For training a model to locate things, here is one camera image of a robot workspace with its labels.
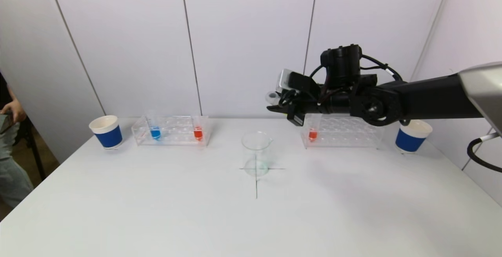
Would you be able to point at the test tube with red pigment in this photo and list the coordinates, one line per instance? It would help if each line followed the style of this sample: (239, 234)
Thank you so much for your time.
(198, 133)
(312, 134)

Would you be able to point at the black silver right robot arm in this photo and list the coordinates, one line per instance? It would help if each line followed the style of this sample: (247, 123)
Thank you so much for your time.
(431, 96)

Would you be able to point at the test tube with blue pigment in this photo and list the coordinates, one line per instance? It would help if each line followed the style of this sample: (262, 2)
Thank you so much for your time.
(155, 133)

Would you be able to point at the bystander hand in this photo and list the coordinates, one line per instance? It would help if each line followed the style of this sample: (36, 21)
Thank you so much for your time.
(17, 108)

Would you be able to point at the clear glass beaker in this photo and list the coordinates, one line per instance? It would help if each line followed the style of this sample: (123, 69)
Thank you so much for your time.
(251, 143)

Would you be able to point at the bystander grey trousers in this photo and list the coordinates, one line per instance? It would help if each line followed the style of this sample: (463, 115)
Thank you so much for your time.
(11, 170)

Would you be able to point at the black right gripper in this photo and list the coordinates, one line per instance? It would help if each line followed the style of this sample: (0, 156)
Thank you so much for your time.
(295, 118)

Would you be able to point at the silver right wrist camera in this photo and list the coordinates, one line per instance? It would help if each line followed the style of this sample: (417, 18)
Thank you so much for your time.
(284, 79)

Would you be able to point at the bystander bare forearm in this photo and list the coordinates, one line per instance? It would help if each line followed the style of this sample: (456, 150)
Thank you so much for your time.
(11, 92)

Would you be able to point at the clear acrylic test tube rack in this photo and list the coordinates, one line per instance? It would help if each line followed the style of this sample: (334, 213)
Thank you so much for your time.
(341, 135)
(176, 131)

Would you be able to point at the bystander black shirt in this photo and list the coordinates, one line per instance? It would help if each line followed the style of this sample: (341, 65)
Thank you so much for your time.
(3, 92)

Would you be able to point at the blue white paper cup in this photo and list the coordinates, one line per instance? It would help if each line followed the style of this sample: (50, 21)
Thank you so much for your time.
(410, 141)
(108, 137)

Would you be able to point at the test tube with yellow pigment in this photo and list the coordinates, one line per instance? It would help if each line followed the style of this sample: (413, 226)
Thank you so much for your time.
(272, 99)

